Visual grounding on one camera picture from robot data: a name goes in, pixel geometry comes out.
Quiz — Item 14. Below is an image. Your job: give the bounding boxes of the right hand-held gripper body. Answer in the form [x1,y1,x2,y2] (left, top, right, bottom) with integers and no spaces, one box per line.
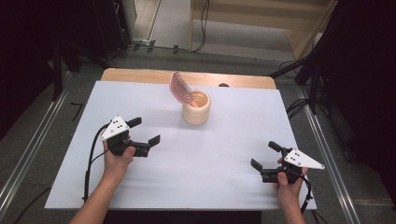
[261,147,326,185]

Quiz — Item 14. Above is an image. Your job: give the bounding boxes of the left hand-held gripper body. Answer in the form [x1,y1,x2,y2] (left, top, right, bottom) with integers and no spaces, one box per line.
[100,115,150,158]

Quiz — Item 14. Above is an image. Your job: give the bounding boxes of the cream ribbed round cup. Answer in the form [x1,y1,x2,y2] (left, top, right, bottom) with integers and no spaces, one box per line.
[181,90,212,126]

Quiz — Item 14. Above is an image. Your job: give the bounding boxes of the pink comb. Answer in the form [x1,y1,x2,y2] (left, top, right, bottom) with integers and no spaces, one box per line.
[168,71,201,108]

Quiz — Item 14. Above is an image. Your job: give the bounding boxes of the person's right hand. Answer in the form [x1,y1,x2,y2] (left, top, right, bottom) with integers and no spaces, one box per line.
[275,158,310,203]

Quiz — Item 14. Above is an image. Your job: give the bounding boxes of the person's left hand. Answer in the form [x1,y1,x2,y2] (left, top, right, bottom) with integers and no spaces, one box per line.
[102,140,136,183]

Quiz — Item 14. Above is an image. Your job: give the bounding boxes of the white board sheet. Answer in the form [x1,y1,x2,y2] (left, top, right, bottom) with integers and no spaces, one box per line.
[44,80,318,211]

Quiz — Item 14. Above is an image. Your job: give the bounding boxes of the black metal stand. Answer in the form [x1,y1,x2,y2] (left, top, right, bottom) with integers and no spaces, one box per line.
[268,34,331,116]
[50,41,64,102]

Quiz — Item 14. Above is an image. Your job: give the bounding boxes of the black curtain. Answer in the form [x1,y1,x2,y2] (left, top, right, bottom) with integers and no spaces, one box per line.
[311,0,396,206]
[0,0,129,141]

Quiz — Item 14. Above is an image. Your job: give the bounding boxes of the beige wooden steps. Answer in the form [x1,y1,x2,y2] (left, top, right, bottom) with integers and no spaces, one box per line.
[190,0,339,61]

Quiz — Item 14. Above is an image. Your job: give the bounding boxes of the aluminium floor rail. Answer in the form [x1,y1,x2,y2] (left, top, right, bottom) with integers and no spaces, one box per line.
[295,85,363,224]
[0,73,74,216]

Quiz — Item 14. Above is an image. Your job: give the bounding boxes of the right hand-held gripper cable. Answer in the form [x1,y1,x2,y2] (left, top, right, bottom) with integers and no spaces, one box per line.
[297,174,314,216]

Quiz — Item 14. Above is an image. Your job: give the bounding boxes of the hand-held gripper cable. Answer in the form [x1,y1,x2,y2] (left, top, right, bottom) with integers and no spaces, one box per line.
[81,124,112,203]
[297,174,314,216]

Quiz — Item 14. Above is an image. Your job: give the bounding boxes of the left hand-held gripper cable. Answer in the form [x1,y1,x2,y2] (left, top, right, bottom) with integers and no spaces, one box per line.
[81,124,112,203]

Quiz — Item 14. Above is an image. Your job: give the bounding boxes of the black floor cables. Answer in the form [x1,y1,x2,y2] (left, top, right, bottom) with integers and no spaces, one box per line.
[284,97,311,121]

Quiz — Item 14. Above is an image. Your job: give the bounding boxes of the black hanging cable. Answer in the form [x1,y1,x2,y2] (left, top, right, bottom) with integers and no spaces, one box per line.
[174,0,210,54]

